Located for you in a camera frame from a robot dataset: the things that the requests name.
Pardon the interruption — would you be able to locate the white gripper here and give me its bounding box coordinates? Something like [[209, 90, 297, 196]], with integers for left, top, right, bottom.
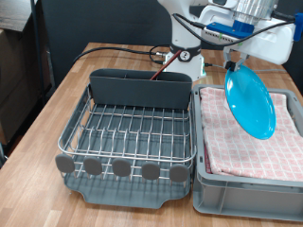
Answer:
[[197, 4, 296, 72]]

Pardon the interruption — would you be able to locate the blue round plate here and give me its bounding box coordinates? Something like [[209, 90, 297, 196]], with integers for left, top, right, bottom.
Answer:
[[224, 64, 277, 141]]

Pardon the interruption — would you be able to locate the red-handled utensil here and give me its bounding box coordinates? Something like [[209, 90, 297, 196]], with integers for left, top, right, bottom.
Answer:
[[150, 49, 183, 80]]

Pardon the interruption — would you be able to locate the pink checked cloth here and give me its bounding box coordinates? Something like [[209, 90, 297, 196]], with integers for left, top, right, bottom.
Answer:
[[199, 85, 303, 183]]

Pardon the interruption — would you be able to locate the dark grey utensil holder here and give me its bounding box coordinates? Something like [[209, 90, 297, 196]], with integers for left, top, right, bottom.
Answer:
[[89, 68, 193, 111]]

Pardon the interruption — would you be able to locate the dark grey partition panel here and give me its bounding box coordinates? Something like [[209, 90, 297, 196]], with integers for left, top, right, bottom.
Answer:
[[41, 0, 303, 89]]

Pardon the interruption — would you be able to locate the grey plastic crate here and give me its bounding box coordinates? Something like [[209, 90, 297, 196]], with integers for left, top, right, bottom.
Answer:
[[191, 83, 303, 222]]

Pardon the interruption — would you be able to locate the grey plastic drain tray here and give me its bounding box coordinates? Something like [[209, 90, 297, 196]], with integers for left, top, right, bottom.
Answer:
[[62, 84, 193, 210]]

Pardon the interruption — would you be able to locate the brown cardboard box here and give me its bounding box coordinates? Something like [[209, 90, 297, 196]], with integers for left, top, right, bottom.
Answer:
[[0, 27, 34, 103], [0, 67, 51, 147]]

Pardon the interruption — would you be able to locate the dark wooden board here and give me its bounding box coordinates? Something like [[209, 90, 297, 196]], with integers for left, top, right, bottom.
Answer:
[[0, 0, 37, 32]]

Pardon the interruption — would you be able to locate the thin grey cable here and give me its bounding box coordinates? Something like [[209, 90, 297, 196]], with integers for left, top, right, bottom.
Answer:
[[204, 61, 287, 74]]

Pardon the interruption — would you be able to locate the black camera cable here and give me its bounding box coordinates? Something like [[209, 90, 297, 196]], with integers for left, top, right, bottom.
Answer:
[[172, 12, 297, 49]]

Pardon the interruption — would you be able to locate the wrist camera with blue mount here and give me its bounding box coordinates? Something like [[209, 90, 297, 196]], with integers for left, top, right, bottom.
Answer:
[[203, 12, 303, 45]]

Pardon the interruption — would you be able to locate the black power cable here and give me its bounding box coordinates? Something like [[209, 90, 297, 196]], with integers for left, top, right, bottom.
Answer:
[[73, 44, 171, 65]]

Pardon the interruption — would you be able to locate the steel wire dish rack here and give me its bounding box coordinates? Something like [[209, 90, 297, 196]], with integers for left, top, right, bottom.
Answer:
[[55, 83, 197, 184]]

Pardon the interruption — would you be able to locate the black metal frame pole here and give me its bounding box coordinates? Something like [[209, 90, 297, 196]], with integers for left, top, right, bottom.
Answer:
[[29, 0, 47, 106]]

